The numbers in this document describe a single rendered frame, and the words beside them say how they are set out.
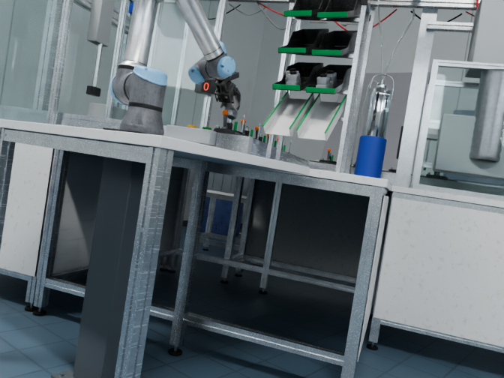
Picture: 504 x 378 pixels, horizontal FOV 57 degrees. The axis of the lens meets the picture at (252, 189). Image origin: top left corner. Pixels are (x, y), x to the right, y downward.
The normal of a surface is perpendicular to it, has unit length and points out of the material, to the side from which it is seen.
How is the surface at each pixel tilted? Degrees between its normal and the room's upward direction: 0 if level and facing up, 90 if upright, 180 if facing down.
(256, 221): 90
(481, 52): 90
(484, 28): 90
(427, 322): 90
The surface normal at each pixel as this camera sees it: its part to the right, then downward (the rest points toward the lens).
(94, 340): -0.60, -0.07
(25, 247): -0.30, -0.02
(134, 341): 0.78, 0.14
